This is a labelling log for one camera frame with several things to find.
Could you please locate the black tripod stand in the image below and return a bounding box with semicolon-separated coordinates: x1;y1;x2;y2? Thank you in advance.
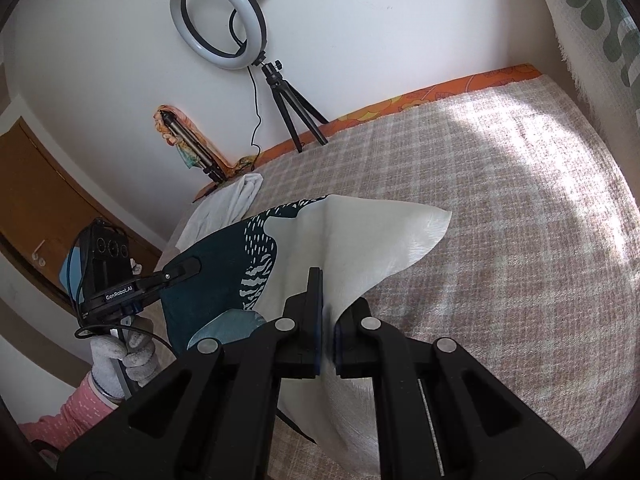
260;60;330;153

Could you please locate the folded tripod with scarf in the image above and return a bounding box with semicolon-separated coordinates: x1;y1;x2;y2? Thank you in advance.
151;105;256;181

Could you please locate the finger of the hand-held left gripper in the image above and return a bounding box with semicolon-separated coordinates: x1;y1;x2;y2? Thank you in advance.
162;256;202;288

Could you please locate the blue chair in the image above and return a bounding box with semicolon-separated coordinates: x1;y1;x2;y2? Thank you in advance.
59;246;85;303

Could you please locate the checkered bed mattress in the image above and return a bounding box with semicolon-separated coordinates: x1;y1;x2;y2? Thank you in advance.
155;74;640;476

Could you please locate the orange patterned bedsheet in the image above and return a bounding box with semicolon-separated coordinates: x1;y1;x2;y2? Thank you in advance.
192;63;543;203

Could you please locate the person's left forearm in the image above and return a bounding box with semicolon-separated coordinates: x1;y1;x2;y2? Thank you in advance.
17;372;121;461

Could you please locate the black ring light cable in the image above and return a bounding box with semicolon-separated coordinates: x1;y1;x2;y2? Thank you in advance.
248;67;263;168

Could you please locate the white ring light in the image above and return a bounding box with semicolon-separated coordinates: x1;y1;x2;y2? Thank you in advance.
169;0;273;72

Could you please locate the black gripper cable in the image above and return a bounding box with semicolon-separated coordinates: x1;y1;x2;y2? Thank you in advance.
74;322;178;361

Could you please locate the folded metal tripod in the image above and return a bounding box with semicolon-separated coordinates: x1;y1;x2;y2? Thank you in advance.
159;112;226;183

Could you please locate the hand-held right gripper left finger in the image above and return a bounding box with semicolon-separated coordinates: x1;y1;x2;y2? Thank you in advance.
56;266;323;480

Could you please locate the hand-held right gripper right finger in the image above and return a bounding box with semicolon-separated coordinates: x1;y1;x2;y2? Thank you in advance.
334;297;586;480

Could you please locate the green patterned white cloth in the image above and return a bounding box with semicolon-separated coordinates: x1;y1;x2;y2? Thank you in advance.
527;0;640;126

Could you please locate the person's left hand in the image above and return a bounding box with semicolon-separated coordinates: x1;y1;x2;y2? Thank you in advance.
89;316;157;401

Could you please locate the wooden door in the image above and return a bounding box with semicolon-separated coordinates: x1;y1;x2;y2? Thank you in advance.
0;116;163;281

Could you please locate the white shirt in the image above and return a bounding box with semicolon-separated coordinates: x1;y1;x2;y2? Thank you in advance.
175;173;264;251

